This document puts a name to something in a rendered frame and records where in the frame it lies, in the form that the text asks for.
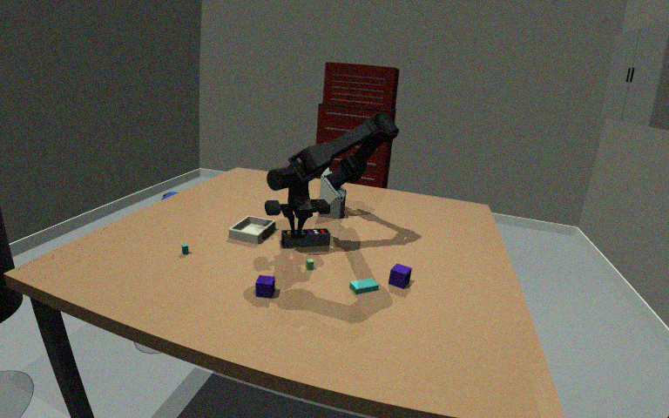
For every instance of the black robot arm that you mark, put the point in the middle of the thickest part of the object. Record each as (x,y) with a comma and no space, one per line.
(373,131)

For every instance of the teal flat rectangular block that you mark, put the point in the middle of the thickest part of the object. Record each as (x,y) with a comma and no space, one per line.
(363,286)

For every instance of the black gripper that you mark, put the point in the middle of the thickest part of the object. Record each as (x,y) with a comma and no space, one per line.
(273,207)

